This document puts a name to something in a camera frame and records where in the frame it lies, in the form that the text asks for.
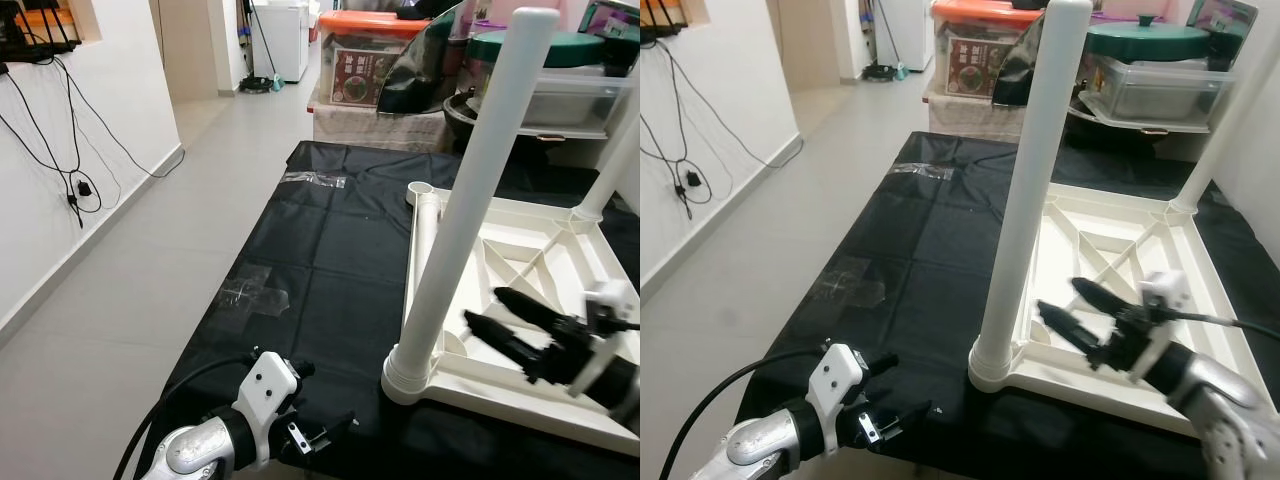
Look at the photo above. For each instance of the orange lid storage box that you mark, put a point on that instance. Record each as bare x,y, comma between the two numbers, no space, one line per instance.
360,70
975,60

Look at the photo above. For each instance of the cloth covered low bench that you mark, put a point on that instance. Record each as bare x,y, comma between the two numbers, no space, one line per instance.
975,118
370,128

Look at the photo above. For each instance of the small framed photo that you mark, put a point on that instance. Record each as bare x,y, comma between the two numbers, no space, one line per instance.
1220,20
612,22

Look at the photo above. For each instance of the dark wall shelf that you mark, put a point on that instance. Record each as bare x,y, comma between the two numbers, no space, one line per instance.
660,18
30,52

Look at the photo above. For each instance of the white children table top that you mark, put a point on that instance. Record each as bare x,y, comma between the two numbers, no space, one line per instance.
1200,260
585,245

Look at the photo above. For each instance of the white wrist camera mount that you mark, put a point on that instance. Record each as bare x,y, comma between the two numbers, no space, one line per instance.
610,298
835,380
1165,290
268,385

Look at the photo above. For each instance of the black charger plug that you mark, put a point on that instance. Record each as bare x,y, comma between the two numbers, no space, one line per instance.
84,189
694,180

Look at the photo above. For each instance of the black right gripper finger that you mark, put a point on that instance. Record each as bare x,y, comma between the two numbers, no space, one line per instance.
1080,330
505,345
1112,298
535,308

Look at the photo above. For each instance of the green lid container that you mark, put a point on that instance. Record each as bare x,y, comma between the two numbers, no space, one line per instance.
1150,40
580,50

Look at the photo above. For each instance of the black bag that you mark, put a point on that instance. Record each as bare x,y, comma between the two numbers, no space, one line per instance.
1015,75
420,80

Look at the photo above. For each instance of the black table cloth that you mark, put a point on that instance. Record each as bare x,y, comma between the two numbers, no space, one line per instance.
330,300
920,280

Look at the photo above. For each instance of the clear plastic storage box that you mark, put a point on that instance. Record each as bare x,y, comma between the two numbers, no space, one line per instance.
1160,90
580,100

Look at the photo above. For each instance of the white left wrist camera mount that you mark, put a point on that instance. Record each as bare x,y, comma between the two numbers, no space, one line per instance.
835,380
268,385

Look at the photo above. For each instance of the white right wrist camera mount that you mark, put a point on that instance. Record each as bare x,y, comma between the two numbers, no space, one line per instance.
610,298
1165,290

